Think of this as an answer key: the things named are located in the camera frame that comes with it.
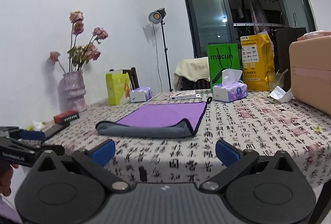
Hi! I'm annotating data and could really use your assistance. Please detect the purple and grey towel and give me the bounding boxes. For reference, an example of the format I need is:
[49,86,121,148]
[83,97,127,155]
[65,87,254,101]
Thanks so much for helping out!
[95,97,213,139]

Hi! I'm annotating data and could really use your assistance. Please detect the person's left hand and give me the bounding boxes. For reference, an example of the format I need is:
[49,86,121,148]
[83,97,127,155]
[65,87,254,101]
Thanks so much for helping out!
[0,160,19,196]

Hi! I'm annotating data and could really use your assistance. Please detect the black flat device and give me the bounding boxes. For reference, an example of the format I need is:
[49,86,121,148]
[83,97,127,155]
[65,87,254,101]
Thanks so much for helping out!
[42,122,70,141]

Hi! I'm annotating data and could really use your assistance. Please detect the red and black box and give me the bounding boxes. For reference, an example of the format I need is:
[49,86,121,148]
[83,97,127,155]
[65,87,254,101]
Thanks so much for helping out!
[53,110,80,124]

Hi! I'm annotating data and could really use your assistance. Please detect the pink ceramic vase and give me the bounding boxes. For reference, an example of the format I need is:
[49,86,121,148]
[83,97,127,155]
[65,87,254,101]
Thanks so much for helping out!
[63,70,87,112]

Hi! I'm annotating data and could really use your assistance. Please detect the calligraphy print tablecloth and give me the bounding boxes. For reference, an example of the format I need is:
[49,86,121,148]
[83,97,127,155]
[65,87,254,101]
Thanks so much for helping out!
[41,88,331,188]

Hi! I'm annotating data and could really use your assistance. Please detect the yellow-green paper box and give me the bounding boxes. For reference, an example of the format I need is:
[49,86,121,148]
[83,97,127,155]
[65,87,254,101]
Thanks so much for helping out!
[106,70,130,106]

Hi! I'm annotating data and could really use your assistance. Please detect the closed purple tissue pack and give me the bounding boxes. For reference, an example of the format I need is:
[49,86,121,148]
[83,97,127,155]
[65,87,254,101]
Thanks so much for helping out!
[129,87,153,103]

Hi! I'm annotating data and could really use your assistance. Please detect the dried pink roses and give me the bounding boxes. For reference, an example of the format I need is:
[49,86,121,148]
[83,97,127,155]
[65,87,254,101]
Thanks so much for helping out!
[49,11,109,74]

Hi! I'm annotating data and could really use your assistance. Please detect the crumpled white paper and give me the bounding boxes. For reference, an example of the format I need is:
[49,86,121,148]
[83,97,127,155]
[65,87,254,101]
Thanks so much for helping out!
[269,86,293,103]

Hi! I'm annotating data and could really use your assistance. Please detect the dark wooden chair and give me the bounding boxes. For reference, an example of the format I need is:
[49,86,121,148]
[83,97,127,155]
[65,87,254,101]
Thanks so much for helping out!
[106,67,139,91]

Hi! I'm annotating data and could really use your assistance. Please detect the open purple tissue pack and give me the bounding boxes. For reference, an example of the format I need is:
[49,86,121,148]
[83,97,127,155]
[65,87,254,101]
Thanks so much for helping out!
[212,69,248,103]

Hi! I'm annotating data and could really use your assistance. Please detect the clear drinking glass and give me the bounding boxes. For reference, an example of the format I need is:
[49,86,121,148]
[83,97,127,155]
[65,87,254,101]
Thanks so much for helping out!
[268,73,284,92]

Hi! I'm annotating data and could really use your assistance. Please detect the flat white product box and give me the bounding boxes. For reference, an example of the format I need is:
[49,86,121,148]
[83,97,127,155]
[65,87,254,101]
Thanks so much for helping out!
[169,91,201,101]

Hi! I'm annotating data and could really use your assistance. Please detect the yellow printed bag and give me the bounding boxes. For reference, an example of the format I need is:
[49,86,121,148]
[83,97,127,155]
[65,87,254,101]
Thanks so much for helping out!
[240,32,275,91]

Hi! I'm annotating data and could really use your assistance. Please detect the chair with cream cloth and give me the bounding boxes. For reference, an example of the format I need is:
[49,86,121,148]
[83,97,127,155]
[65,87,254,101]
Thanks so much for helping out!
[173,57,210,91]

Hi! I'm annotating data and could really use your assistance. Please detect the green mucun paper bag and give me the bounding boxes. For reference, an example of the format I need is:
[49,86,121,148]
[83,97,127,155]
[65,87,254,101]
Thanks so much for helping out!
[207,44,241,89]

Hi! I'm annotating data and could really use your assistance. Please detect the cardboard box with pink tape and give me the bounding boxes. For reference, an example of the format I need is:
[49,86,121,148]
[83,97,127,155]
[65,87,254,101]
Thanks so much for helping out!
[289,36,330,115]

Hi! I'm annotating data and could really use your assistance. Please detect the studio light on stand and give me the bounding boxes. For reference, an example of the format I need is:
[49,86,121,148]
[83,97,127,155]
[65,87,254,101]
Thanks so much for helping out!
[148,7,173,92]

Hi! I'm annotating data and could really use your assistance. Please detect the dark framed window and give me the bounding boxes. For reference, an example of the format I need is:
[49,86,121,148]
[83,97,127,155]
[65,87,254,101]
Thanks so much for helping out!
[185,0,316,58]

